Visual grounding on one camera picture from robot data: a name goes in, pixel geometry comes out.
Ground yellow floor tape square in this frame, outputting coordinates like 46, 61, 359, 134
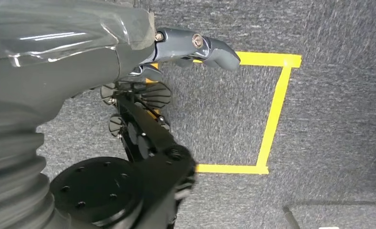
145, 51, 303, 176

